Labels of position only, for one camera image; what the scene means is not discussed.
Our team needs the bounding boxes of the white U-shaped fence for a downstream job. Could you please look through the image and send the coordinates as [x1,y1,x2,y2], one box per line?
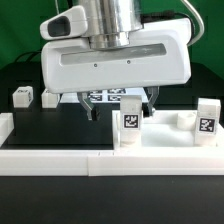
[0,113,224,176]

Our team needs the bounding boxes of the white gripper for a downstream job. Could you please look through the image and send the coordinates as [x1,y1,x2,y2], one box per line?
[40,5,191,121]

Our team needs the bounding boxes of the black cables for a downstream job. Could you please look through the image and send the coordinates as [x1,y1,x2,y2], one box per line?
[13,49,44,64]

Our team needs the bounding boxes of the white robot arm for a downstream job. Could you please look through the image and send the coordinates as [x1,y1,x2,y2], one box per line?
[40,0,191,120]

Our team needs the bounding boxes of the white sheet with markers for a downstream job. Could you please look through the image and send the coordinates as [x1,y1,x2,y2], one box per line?
[60,88,148,103]

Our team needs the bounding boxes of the white square table top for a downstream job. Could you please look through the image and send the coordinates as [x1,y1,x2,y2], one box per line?
[112,110,224,150]

